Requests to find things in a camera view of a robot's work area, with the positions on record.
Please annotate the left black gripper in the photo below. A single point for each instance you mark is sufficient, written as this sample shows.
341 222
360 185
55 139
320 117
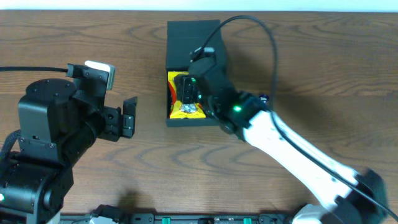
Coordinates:
112 121

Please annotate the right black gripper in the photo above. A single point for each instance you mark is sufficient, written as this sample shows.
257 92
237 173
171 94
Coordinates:
189 90

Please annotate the yellow seed snack bag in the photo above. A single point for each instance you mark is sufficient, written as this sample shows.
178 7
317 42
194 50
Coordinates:
187 105

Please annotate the black gift box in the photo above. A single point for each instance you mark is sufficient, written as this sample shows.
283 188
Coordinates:
183 37

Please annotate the purple Dairy Milk bar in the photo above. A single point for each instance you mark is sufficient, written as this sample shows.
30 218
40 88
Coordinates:
264 98

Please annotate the red snack bag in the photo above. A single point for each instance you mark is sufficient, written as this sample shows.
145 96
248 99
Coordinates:
171 85

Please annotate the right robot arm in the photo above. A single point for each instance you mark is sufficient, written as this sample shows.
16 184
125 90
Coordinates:
344 195

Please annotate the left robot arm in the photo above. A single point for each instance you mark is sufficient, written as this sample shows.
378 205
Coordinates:
60 119

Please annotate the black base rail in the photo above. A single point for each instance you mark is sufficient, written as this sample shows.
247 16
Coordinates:
110 214

